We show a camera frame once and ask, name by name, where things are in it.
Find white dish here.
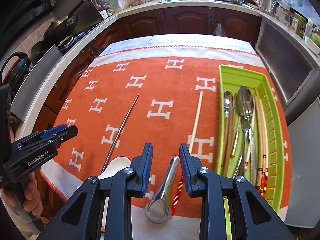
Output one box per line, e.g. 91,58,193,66
304,36,320,54

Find shiny metal spoon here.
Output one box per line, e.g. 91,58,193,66
145,156,180,224

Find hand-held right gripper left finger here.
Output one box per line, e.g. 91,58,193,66
36,142,153,240

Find black wok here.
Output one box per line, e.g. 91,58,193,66
45,5,88,39

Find thin metal chopstick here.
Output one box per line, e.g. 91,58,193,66
100,94,140,175

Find glass teapot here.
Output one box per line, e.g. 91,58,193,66
271,0,292,25

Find dark wooden kitchen cabinets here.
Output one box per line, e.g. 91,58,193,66
40,6,263,205

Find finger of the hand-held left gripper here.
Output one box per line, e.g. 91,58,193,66
51,126,78,145
40,124,68,139

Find stainless steel splash panel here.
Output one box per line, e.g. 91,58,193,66
52,0,104,28

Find white plastic bottle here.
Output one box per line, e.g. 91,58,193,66
304,19,314,39

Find person's left hand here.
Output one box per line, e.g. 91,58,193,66
0,172,43,239

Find black cooker with handle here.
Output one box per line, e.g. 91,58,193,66
0,52,32,87

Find green plastic utensil tray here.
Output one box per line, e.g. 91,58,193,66
215,64,285,208

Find grey appliance dark glass door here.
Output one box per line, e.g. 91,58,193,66
255,17,320,110

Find white kitchen countertop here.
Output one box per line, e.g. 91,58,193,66
15,0,320,140

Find orange patterned blanket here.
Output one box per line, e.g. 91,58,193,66
40,34,292,240

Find cream chopstick with red end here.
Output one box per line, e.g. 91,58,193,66
172,91,204,209

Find clear plastic bag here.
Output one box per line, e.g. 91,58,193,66
212,22,227,37

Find black pot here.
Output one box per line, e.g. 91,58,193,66
30,41,50,65

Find large metal spoon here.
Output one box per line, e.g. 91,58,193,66
234,85,258,178

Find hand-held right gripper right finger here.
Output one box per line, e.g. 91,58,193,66
179,143,295,240

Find gas stove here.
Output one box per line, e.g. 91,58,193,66
57,31,85,55

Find metal spoon wooden handle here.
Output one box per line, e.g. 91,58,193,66
220,91,236,178

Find white appliance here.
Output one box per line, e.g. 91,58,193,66
285,102,320,228

